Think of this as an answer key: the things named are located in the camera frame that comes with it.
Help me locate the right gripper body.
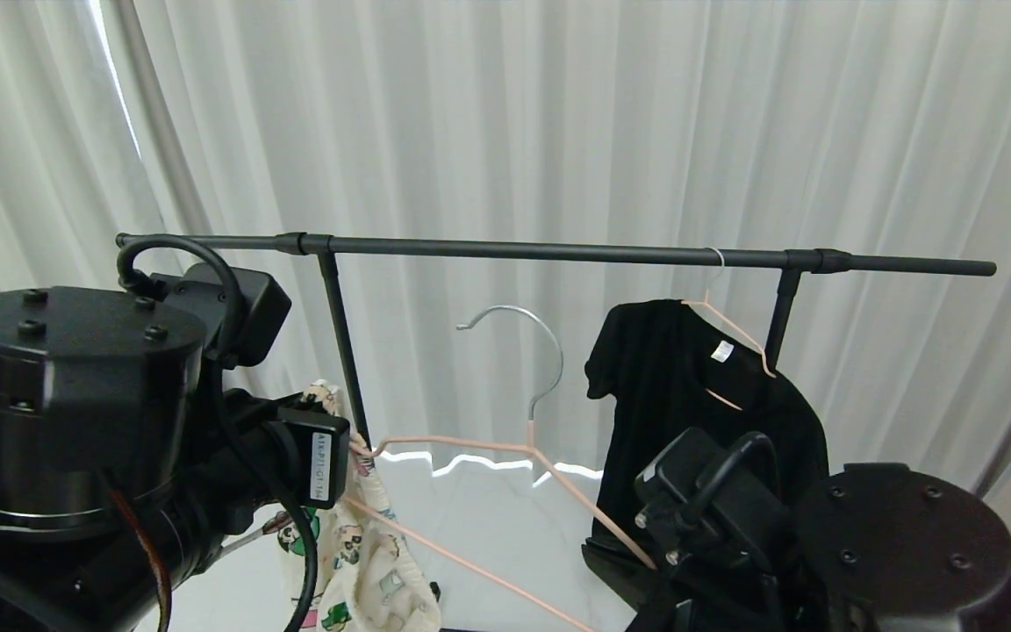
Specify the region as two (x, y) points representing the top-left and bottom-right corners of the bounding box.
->
(624, 562), (824, 632)

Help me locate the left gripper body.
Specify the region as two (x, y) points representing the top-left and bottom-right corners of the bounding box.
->
(154, 406), (351, 573)

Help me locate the cream printed garment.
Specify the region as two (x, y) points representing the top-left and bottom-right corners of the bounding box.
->
(276, 379), (443, 632)

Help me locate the black sleeveless top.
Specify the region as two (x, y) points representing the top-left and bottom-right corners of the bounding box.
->
(584, 298), (830, 563)

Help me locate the pink clothes hanger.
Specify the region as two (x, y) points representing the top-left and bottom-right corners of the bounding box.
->
(679, 248), (778, 412)
(348, 305), (661, 632)

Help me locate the black clothes rack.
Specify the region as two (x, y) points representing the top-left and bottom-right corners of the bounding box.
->
(115, 232), (998, 607)

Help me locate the white curtain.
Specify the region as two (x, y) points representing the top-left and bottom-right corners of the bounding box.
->
(0, 0), (1011, 501)

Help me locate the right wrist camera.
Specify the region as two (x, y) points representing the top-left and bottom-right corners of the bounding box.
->
(634, 427), (793, 573)

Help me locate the black cable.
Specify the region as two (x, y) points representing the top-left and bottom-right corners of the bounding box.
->
(116, 233), (320, 632)
(688, 431), (784, 528)

